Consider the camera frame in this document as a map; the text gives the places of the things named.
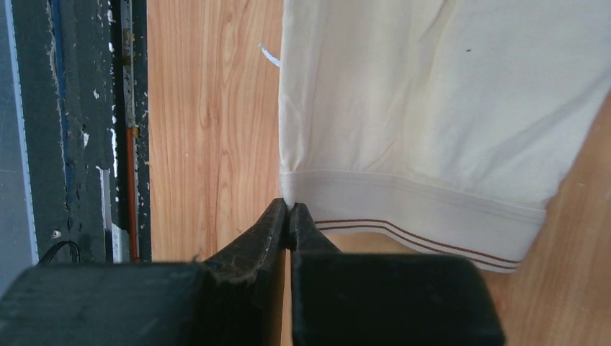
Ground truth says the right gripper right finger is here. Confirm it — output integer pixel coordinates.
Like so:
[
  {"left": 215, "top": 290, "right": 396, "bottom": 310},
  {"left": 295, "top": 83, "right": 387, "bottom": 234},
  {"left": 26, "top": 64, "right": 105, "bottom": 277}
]
[{"left": 288, "top": 203, "right": 506, "bottom": 345}]

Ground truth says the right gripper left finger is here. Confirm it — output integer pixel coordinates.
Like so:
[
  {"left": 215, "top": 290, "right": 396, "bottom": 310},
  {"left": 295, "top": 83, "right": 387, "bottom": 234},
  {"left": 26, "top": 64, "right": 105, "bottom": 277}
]
[{"left": 1, "top": 199, "right": 287, "bottom": 345}]

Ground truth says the cream boxer underwear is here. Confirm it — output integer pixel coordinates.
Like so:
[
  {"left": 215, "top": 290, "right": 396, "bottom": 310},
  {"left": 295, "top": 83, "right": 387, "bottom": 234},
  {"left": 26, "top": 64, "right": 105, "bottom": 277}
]
[{"left": 278, "top": 1, "right": 610, "bottom": 272}]

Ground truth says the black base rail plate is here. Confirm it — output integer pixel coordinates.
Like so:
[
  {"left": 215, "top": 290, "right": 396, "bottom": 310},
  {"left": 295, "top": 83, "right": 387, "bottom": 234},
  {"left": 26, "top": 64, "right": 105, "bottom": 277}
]
[{"left": 4, "top": 1, "right": 152, "bottom": 262}]

